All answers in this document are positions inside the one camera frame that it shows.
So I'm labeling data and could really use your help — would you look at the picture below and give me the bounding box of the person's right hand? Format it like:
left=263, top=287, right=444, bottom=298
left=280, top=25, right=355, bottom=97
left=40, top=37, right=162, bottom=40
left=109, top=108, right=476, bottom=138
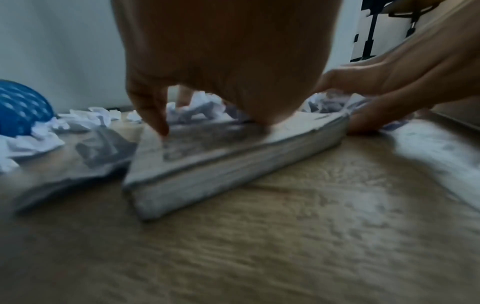
left=312, top=0, right=480, bottom=134

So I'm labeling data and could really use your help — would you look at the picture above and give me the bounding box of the person's left hand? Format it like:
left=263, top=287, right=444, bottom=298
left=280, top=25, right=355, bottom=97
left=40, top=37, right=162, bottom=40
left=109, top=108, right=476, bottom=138
left=110, top=0, right=344, bottom=137

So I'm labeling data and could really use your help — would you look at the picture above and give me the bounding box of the white book portrait grid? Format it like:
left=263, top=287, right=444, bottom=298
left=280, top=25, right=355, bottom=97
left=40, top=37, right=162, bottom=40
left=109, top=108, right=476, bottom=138
left=121, top=111, right=352, bottom=222

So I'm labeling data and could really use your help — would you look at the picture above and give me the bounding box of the pile of paper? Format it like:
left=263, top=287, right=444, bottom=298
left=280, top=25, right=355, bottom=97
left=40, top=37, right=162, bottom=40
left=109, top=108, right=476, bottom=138
left=0, top=89, right=414, bottom=174

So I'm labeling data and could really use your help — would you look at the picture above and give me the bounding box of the wooden floor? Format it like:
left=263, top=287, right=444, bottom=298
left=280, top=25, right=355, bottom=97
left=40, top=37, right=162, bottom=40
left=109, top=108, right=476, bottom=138
left=0, top=109, right=480, bottom=304

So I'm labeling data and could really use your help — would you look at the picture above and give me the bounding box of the blue mesh pen holder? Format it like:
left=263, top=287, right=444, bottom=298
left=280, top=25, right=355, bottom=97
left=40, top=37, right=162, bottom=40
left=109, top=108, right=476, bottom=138
left=0, top=78, right=57, bottom=139

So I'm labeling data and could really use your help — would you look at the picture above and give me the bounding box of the black office chair base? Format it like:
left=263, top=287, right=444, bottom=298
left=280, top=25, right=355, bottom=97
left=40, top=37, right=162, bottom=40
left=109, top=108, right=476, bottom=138
left=350, top=0, right=440, bottom=63

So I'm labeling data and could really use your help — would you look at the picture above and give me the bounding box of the grey felt partition panel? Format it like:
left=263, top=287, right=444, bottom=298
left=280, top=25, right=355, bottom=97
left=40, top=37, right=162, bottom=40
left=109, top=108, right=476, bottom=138
left=0, top=0, right=355, bottom=112

